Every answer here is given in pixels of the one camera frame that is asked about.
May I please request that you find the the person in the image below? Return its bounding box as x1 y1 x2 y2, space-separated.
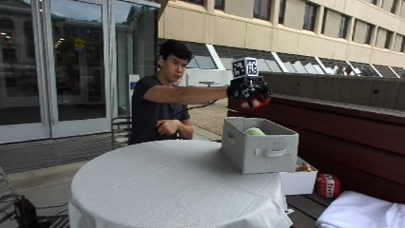
128 39 232 146

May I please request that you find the green round toy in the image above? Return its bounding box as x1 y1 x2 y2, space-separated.
243 126 267 137

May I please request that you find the black cable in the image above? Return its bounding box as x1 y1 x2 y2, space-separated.
169 98 220 119

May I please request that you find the brown toy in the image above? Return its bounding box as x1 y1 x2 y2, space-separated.
293 162 316 173

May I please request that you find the black equipment with cables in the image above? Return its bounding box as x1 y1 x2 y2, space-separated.
0 193 71 228

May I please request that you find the white folded cloth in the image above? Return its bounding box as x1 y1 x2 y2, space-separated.
316 190 405 228

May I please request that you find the white striped tablecloth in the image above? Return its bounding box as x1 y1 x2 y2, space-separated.
67 139 293 228

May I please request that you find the metal chair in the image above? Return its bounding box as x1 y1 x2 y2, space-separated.
111 115 133 150

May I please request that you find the white marker cube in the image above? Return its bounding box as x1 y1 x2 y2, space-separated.
232 57 260 80

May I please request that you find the glass door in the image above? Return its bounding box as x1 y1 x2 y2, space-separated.
0 0 161 145

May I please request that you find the wooden bench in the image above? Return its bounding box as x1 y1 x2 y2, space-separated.
227 93 405 228

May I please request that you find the white cardboard box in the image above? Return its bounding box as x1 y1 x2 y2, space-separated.
280 156 318 196

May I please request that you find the grey fabric storage box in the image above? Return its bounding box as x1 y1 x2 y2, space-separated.
220 116 300 175

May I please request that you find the red soft toy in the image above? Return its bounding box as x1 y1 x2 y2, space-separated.
240 94 271 110

